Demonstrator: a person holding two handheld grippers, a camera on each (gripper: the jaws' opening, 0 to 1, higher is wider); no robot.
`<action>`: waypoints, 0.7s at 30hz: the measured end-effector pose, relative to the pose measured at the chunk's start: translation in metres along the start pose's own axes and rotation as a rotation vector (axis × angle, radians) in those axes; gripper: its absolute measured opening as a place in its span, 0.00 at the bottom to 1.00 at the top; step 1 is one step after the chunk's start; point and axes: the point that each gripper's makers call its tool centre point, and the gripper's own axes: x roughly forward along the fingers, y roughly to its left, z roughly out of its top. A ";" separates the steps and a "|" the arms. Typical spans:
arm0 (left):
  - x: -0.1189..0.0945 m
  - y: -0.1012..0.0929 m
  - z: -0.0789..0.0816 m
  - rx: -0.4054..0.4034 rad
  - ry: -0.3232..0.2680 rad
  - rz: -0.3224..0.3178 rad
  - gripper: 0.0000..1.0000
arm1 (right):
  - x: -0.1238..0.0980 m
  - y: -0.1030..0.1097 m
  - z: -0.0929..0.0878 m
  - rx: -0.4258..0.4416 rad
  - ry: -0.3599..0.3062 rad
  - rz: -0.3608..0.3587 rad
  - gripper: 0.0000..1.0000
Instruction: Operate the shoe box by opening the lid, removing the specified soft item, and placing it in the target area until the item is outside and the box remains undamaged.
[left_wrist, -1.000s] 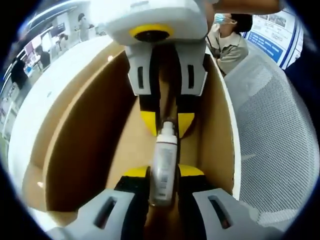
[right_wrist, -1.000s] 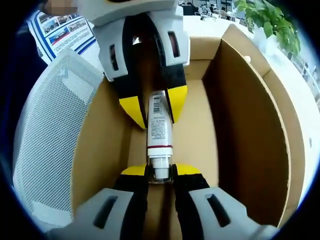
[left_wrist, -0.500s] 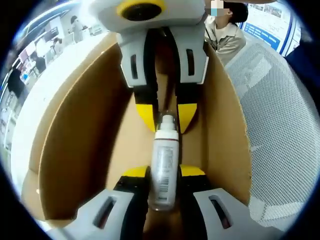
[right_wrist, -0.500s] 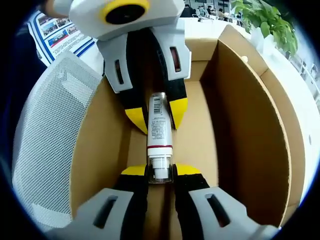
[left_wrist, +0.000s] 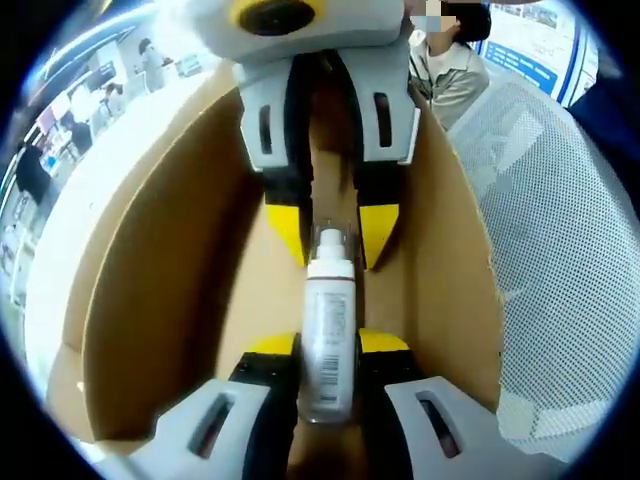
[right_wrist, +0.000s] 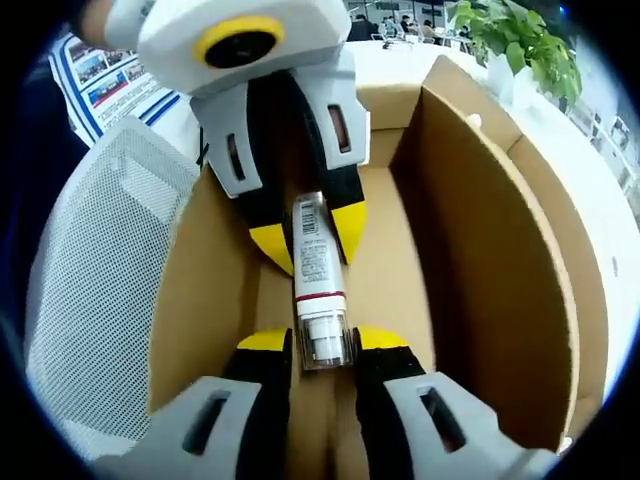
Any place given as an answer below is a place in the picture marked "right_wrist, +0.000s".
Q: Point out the person's left hand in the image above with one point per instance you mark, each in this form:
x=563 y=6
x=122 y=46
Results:
x=92 y=22

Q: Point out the brown cardboard shoe box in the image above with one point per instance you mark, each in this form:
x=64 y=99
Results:
x=500 y=250

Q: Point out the green potted plant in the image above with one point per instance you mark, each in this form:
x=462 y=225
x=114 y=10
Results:
x=530 y=45

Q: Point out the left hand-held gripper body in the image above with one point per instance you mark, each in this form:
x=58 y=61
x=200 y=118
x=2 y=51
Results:
x=165 y=45

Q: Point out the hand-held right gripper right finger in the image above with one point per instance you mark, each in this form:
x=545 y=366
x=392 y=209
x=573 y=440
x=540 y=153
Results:
x=385 y=385

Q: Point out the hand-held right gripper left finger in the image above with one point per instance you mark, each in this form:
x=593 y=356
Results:
x=265 y=390

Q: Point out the grey mesh office chair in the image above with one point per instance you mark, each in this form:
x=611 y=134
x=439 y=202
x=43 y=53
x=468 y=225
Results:
x=95 y=260

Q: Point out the white tube clear cap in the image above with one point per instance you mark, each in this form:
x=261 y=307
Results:
x=317 y=250

